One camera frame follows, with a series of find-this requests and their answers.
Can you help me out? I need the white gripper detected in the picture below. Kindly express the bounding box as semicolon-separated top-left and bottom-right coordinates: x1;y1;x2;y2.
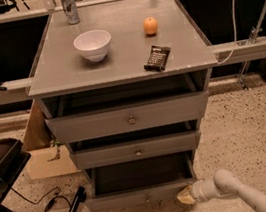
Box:
177;178;218;205

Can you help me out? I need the grey bottom drawer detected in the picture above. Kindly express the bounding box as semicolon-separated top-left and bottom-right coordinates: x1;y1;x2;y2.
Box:
85;151;196;212

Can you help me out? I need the grey drawer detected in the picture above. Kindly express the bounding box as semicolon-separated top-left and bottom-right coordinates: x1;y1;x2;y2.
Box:
85;151;196;212
45;91;208;144
70;131;201;170

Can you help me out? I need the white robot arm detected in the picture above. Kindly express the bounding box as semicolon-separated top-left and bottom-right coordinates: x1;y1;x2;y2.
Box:
177;169;266;212

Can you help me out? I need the grey middle drawer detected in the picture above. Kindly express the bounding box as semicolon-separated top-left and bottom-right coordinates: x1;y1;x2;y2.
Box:
70;131;201;170

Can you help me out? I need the grey drawer cabinet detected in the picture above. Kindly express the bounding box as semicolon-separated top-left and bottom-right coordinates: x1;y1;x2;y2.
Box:
15;0;235;192

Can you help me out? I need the grey top drawer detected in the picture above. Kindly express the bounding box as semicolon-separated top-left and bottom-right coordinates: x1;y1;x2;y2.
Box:
45;91;208;144

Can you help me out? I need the black snack bar packet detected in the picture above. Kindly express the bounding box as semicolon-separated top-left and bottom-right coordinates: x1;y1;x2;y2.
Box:
144;45;171;72

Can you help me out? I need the cardboard box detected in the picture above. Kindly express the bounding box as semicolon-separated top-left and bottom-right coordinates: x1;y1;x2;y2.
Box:
23;101;78;180

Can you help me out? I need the orange fruit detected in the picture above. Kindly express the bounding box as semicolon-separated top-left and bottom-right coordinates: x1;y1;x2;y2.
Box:
143;17;158;35

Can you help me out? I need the white bowl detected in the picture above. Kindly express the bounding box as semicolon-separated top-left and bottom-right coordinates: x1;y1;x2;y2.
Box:
73;29;112;62

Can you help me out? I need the silver drink can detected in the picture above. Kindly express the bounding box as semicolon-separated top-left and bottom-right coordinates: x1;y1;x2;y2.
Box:
61;0;80;25

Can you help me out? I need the white cable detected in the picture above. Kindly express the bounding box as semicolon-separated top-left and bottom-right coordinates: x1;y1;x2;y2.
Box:
206;0;248;66

